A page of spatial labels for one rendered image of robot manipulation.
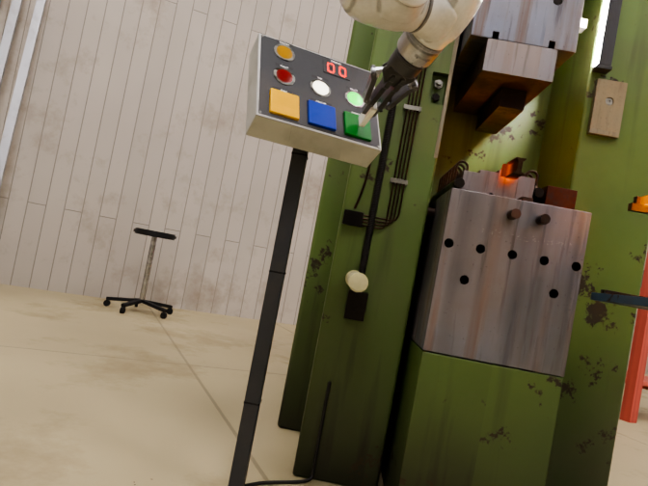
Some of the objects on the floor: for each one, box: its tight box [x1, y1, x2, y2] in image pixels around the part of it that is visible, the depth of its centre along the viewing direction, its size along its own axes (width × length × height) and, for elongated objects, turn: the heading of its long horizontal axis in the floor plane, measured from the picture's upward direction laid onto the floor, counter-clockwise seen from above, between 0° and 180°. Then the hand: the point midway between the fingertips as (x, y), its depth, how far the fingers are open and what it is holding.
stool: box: [103, 228, 176, 319], centre depth 450 cm, size 55×52×66 cm
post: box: [228, 148, 309, 486], centre depth 149 cm, size 4×4×108 cm
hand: (367, 113), depth 139 cm, fingers closed
